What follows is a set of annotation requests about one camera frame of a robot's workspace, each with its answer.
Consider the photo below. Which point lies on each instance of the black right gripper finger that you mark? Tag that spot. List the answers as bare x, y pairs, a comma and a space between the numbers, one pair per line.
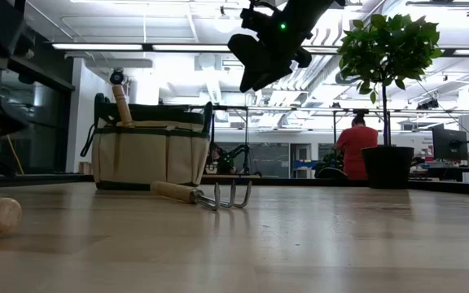
247, 79
273, 77

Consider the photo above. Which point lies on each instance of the beige green canvas gardening bag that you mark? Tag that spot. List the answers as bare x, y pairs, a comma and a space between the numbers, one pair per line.
149, 158

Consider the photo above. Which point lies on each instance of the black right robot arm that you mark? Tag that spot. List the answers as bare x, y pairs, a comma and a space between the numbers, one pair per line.
312, 8

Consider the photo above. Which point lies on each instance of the black background robot arm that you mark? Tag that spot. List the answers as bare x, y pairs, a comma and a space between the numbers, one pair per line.
234, 156

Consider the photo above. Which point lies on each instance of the long ceiling light strip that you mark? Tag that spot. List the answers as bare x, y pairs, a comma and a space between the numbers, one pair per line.
189, 48
96, 46

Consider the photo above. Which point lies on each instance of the person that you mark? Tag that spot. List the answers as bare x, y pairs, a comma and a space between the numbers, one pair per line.
356, 150

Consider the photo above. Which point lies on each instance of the green leafy plant black pot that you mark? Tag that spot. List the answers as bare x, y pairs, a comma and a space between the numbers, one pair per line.
387, 167

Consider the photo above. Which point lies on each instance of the black computer monitor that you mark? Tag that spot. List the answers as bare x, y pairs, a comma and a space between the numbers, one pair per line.
448, 144

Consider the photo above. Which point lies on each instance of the black round wall camera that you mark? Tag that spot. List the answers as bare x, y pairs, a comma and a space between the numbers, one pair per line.
117, 76

